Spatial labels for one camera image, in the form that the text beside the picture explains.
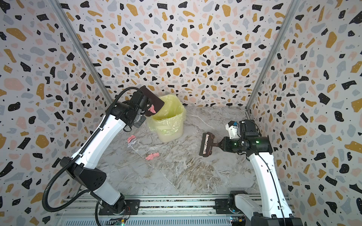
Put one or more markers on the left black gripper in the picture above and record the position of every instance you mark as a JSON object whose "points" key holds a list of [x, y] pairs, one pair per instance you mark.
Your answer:
{"points": [[143, 121]]}

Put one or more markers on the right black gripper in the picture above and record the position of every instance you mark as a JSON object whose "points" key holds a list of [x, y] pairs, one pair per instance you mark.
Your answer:
{"points": [[222, 144]]}

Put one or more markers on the dark brown plastic dustpan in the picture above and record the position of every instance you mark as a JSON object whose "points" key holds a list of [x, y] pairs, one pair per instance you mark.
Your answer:
{"points": [[152, 99]]}

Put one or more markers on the brown cartoon face hand broom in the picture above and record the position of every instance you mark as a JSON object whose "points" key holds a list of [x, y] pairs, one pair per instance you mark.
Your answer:
{"points": [[207, 144]]}

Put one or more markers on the cream bin with green bag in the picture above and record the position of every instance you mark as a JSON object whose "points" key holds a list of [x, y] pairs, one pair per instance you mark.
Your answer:
{"points": [[168, 123]]}

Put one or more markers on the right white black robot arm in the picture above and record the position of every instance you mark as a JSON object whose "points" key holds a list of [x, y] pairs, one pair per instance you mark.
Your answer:
{"points": [[245, 138]]}

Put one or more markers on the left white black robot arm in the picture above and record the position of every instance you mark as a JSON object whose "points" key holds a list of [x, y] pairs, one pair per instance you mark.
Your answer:
{"points": [[83, 163]]}

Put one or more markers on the pink paper scrap upper left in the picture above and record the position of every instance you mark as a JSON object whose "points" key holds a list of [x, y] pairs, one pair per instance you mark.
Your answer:
{"points": [[152, 109]]}

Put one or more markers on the pink paper scrap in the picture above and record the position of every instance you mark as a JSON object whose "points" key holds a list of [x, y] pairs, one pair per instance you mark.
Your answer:
{"points": [[152, 156], [152, 109]]}

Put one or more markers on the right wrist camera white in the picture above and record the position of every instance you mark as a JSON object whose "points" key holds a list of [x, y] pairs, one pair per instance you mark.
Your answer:
{"points": [[233, 129]]}

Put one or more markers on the left aluminium corner post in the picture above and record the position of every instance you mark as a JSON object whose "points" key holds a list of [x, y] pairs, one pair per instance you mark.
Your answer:
{"points": [[59, 12]]}

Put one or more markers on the aluminium corner post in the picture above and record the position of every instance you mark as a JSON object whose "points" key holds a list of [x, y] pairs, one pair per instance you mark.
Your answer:
{"points": [[59, 12], [274, 48]]}

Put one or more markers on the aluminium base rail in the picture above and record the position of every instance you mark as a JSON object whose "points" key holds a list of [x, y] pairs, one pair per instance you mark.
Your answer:
{"points": [[162, 210]]}

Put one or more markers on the right aluminium corner post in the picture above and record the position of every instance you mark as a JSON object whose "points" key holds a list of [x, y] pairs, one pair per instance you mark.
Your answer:
{"points": [[274, 48]]}

